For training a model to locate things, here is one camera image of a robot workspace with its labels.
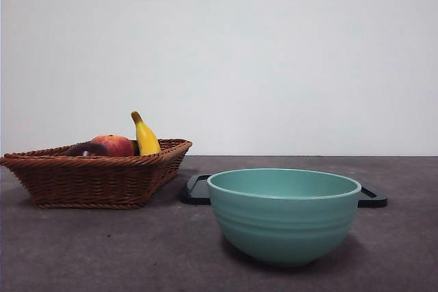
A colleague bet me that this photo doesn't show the yellow banana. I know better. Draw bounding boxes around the yellow banana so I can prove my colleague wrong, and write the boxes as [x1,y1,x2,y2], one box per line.
[130,111,162,157]

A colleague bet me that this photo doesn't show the black rectangular tray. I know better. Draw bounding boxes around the black rectangular tray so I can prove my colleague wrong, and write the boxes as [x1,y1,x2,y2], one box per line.
[180,174,389,208]

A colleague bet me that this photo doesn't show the red orange peach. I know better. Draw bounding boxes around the red orange peach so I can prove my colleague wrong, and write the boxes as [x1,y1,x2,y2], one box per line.
[90,134,135,157]

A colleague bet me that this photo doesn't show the dark purple plum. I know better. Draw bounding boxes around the dark purple plum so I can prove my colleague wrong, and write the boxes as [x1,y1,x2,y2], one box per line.
[64,141,112,157]

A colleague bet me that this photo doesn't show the teal ceramic bowl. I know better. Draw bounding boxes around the teal ceramic bowl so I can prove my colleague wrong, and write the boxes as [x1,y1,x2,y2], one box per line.
[207,168,362,268]

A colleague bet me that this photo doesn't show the brown wicker basket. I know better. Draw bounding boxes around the brown wicker basket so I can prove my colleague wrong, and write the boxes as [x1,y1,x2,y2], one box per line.
[0,137,193,209]

